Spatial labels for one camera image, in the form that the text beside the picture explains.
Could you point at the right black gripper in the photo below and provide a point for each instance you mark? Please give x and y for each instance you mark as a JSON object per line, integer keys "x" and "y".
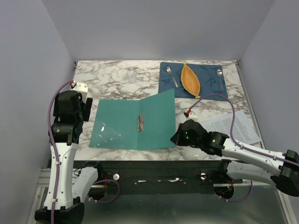
{"x": 177, "y": 137}

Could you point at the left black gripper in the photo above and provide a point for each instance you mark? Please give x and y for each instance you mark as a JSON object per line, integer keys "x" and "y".
{"x": 86, "y": 106}

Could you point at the teal green folder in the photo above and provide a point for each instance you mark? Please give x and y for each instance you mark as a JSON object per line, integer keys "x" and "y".
{"x": 116, "y": 121}

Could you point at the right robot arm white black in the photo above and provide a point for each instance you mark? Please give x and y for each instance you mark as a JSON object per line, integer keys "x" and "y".
{"x": 275, "y": 168}

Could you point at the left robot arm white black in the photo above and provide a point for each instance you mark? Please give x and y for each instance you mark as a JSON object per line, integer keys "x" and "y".
{"x": 64, "y": 203}

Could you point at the silver folder clip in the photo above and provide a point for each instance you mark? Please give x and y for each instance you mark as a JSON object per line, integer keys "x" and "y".
{"x": 140, "y": 126}

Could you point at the white printed paper files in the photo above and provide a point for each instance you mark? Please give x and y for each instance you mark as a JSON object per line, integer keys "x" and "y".
{"x": 242, "y": 130}

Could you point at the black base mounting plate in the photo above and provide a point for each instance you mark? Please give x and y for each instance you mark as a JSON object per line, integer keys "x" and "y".
{"x": 159, "y": 177}

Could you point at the orange leaf-shaped dish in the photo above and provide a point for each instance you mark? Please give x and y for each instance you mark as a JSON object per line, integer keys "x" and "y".
{"x": 190, "y": 81}

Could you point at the blue placemat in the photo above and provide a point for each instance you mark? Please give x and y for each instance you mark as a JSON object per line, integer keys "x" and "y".
{"x": 211, "y": 85}

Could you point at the silver fork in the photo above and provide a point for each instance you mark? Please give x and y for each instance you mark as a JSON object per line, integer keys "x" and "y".
{"x": 170, "y": 73}

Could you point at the clear drinking glass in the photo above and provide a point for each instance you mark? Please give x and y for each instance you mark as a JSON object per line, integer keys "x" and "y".
{"x": 132, "y": 74}

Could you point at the silver spoon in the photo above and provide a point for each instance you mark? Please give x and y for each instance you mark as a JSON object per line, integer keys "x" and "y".
{"x": 220, "y": 75}

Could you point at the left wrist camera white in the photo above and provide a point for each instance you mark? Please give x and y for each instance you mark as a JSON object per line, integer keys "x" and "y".
{"x": 79, "y": 87}

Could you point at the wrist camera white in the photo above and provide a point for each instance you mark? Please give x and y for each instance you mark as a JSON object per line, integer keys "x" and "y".
{"x": 190, "y": 115}
{"x": 79, "y": 87}

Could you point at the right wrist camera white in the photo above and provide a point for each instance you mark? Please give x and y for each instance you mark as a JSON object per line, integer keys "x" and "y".
{"x": 190, "y": 115}

